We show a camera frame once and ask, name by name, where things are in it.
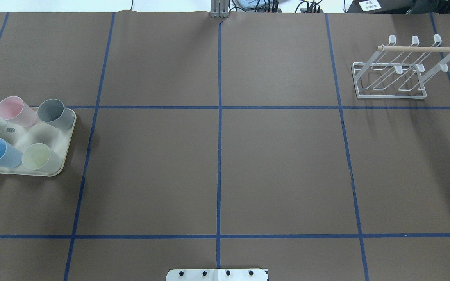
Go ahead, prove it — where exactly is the grey plastic cup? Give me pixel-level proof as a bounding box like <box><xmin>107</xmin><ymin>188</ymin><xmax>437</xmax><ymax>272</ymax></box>
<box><xmin>37</xmin><ymin>98</ymin><xmax>75</xmax><ymax>130</ymax></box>

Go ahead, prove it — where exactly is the pale green plastic cup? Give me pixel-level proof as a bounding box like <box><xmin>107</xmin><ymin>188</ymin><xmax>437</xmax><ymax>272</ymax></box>
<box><xmin>21</xmin><ymin>143</ymin><xmax>62</xmax><ymax>174</ymax></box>

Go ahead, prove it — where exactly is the beige paper cup tray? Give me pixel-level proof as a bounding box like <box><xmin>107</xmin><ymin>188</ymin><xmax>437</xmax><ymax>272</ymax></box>
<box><xmin>0</xmin><ymin>118</ymin><xmax>75</xmax><ymax>177</ymax></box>

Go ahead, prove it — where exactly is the pink plastic cup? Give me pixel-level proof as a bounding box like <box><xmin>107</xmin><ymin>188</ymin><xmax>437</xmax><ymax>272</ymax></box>
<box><xmin>0</xmin><ymin>96</ymin><xmax>38</xmax><ymax>127</ymax></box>

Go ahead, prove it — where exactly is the brown paper table mat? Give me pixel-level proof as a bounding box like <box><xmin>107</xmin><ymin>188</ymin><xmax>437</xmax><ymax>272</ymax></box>
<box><xmin>0</xmin><ymin>11</ymin><xmax>450</xmax><ymax>281</ymax></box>

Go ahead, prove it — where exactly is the aluminium frame post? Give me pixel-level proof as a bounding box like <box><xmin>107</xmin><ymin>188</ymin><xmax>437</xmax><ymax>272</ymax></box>
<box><xmin>210</xmin><ymin>0</ymin><xmax>230</xmax><ymax>18</ymax></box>

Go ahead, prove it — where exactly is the white metal base plate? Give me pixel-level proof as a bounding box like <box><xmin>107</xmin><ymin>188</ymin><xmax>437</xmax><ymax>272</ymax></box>
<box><xmin>166</xmin><ymin>268</ymin><xmax>269</xmax><ymax>281</ymax></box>

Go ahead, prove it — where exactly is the white wire cup rack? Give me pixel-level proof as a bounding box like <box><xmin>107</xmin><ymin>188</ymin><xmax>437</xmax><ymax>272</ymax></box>
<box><xmin>352</xmin><ymin>34</ymin><xmax>450</xmax><ymax>100</ymax></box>

